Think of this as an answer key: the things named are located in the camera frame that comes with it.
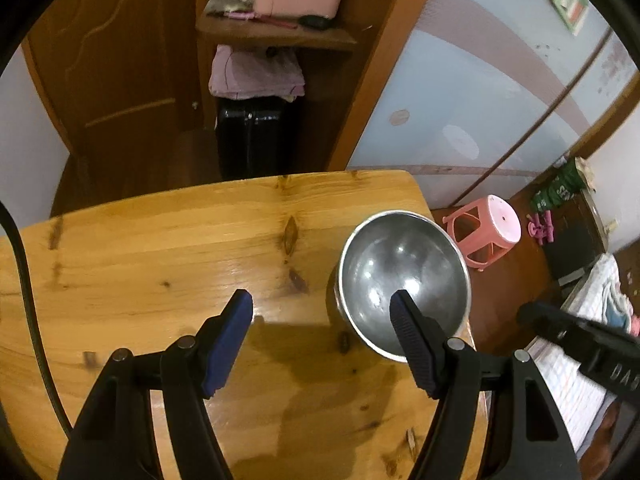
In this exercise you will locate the folded pastel cloth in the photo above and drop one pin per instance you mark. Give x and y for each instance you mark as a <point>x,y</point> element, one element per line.
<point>617,307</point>

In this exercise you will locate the small steel bowl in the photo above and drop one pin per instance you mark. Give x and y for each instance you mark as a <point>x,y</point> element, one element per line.
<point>400,260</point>

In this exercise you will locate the wooden shelf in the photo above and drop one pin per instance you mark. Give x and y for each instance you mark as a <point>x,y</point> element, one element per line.
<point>275,35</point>

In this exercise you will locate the pink toy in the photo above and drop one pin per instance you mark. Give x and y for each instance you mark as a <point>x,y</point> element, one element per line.
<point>541,227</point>

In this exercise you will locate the pink plastic stool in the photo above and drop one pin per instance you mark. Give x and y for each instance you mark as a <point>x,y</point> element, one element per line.
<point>500,220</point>

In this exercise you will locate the pink cloth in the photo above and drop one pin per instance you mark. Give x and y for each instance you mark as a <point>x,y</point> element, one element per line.
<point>255,72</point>

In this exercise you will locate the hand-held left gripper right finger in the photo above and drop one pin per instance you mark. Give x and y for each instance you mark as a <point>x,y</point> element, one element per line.
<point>415,345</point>

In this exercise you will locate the light blue wardrobe door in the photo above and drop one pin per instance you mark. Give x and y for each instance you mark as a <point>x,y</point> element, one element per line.
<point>450,60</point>

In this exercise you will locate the black suitcase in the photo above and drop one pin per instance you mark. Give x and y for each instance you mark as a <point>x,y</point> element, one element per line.
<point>255,140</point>

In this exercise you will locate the white patterned bedding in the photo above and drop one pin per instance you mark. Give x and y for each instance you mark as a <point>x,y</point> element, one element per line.
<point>570,390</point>

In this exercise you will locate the wooden door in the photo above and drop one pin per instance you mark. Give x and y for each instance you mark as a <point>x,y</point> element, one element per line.
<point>110,60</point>

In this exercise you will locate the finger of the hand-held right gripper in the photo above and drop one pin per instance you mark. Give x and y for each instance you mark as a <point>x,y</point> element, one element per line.
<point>555,322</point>

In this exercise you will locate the dark low cabinet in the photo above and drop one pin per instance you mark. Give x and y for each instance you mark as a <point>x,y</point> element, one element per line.
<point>575,240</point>

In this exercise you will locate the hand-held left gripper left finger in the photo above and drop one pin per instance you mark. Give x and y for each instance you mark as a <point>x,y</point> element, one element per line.
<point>227,345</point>

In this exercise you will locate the green bag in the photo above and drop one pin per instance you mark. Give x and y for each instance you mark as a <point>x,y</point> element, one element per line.
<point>557,187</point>

